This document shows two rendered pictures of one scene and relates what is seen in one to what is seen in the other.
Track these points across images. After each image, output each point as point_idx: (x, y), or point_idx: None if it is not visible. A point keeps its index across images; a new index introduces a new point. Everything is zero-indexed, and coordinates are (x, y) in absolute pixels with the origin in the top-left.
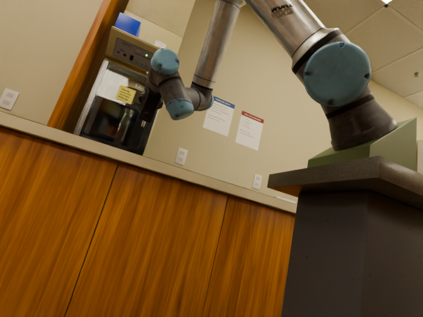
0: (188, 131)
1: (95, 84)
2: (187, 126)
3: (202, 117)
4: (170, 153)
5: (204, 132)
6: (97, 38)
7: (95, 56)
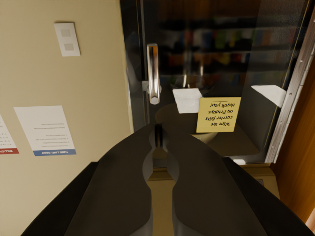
0: (79, 90)
1: (288, 109)
2: (85, 97)
3: (71, 119)
4: (88, 39)
5: (53, 99)
6: (297, 195)
7: (280, 154)
